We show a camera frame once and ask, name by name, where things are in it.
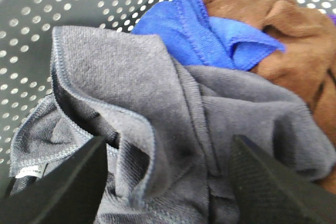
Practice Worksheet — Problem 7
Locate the dark grey towel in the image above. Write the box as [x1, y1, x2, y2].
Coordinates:
[9, 26, 335, 223]

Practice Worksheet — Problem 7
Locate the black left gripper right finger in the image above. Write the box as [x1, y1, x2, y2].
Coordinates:
[229, 135, 335, 224]

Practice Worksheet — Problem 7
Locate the grey perforated basket orange rim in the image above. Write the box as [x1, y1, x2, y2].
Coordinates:
[0, 0, 336, 196]

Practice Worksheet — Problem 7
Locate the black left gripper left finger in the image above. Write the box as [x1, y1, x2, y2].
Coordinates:
[1, 136, 108, 223]

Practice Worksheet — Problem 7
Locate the brown towel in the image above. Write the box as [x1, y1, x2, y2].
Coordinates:
[202, 0, 335, 193]

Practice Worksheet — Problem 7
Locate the blue towel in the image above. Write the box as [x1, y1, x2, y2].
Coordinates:
[132, 0, 286, 71]

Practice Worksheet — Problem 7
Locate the purple towel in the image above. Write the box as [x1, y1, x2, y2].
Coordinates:
[329, 14, 336, 23]

